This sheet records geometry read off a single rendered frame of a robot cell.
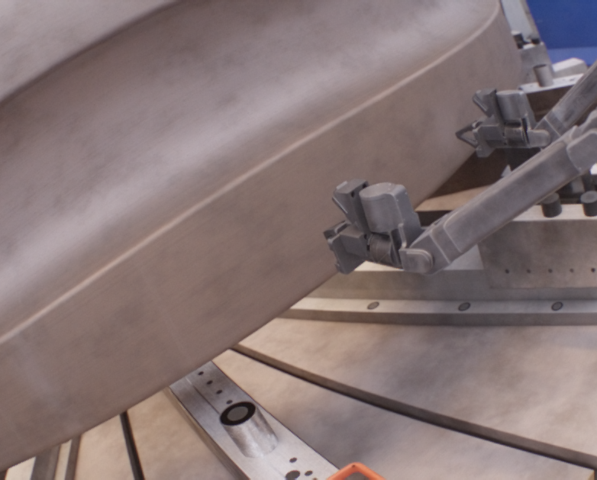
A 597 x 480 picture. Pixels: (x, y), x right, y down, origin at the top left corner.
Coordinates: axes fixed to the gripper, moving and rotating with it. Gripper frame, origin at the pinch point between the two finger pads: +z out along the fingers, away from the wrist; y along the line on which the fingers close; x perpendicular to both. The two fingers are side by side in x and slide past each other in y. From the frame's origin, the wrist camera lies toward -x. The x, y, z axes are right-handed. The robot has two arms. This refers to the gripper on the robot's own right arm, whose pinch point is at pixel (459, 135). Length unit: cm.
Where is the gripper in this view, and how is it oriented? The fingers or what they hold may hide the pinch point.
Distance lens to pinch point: 147.9
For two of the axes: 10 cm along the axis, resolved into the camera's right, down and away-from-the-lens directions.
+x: 3.8, 8.4, 4.0
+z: -6.8, -0.5, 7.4
